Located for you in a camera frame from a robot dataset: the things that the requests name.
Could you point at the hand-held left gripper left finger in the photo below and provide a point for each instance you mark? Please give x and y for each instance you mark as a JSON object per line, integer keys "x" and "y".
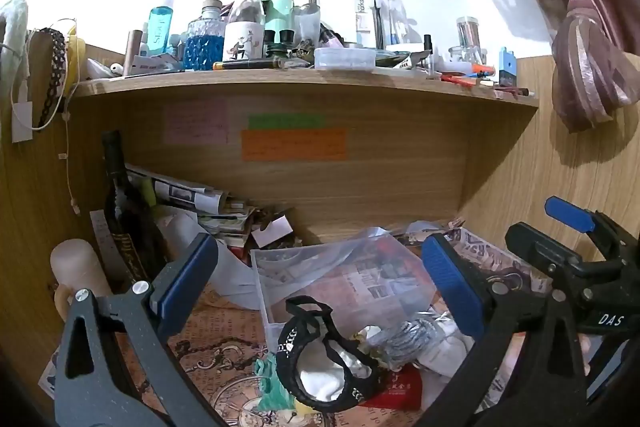
{"x": 187, "y": 279}

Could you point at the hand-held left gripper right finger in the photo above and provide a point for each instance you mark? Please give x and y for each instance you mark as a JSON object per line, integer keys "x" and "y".
{"x": 450, "y": 287}

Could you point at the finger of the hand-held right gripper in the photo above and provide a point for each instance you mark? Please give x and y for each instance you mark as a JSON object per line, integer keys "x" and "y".
{"x": 570, "y": 213}
{"x": 537, "y": 247}

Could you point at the clear plastic storage box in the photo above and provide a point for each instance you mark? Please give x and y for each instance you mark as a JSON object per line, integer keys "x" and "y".
{"x": 320, "y": 277}

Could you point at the grey striped cloth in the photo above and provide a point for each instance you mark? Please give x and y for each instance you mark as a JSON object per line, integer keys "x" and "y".
{"x": 405, "y": 336}

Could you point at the pile of papers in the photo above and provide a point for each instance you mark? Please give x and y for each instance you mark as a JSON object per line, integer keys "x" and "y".
{"x": 200, "y": 204}

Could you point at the brown printed table mat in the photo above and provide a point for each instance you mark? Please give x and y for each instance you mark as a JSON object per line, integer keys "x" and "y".
{"x": 220, "y": 357}

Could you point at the dark wine bottle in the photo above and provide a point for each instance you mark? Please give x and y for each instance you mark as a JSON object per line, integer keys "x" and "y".
{"x": 120, "y": 212}

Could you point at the white card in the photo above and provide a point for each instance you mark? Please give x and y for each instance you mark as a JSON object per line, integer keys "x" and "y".
{"x": 272, "y": 230}

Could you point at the pale pink cup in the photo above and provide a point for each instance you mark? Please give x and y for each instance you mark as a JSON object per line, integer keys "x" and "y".
{"x": 80, "y": 269}

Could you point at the red paper packet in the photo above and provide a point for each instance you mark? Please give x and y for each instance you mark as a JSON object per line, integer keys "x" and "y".
{"x": 397, "y": 391}

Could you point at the wooden shelf unit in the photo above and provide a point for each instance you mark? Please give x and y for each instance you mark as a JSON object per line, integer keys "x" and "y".
{"x": 390, "y": 179}

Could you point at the green cloth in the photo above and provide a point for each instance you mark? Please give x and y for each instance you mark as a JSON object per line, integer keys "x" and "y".
{"x": 272, "y": 389}

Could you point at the pink striped curtain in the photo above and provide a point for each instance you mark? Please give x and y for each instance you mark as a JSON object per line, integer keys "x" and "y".
{"x": 590, "y": 57}

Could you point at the pink sticky note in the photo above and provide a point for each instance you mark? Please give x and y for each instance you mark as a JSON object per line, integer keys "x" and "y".
{"x": 196, "y": 122}

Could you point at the blue box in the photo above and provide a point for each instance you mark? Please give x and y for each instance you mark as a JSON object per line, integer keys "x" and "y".
{"x": 506, "y": 68}

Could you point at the orange marker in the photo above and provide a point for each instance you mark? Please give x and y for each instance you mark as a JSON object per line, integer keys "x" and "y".
{"x": 481, "y": 69}

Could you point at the orange sticky note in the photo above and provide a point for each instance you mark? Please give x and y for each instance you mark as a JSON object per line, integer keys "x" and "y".
{"x": 294, "y": 145}

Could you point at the green sticky note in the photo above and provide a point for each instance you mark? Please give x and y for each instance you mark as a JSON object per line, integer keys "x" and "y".
{"x": 286, "y": 122}

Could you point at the clear glass jar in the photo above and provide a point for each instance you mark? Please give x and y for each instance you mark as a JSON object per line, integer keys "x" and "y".
{"x": 468, "y": 36}

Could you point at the small black-capped bottle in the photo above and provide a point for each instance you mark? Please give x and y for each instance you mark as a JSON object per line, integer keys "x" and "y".
{"x": 428, "y": 47}

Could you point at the black pen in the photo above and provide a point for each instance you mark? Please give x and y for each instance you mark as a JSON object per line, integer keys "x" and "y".
{"x": 247, "y": 64}

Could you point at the white tag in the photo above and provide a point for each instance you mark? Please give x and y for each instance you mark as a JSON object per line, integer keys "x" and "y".
{"x": 22, "y": 121}

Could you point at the brown cardboard tube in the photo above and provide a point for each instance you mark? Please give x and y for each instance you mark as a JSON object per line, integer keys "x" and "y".
{"x": 131, "y": 52}

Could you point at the black lace band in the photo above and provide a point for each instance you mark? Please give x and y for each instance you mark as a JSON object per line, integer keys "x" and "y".
{"x": 54, "y": 79}

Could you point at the glass bottle with blue liquid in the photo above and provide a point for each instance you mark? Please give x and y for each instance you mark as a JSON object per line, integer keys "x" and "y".
{"x": 205, "y": 39}

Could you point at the yellow object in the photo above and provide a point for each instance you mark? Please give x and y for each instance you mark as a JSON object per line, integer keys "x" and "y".
{"x": 76, "y": 54}

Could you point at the flat clear plastic case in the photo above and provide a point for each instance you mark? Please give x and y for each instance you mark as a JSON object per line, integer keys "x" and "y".
{"x": 345, "y": 58}

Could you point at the light blue plastic bottle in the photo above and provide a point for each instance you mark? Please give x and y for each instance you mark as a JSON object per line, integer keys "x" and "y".
{"x": 161, "y": 26}

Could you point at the corked clear bottle white label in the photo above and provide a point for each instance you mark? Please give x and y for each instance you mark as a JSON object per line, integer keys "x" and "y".
{"x": 245, "y": 27}

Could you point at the mint green spray bottle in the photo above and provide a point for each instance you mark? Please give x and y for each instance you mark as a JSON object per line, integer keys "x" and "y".
{"x": 278, "y": 19}

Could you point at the clear blister tool package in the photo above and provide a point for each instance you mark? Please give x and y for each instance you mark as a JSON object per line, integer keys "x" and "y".
{"x": 376, "y": 14}

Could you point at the clear bottle with silver cap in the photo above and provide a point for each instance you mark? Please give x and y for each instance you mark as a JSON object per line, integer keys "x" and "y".
{"x": 306, "y": 21}

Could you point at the white fluffy cloth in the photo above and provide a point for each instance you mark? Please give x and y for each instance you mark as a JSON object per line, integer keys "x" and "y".
{"x": 14, "y": 29}

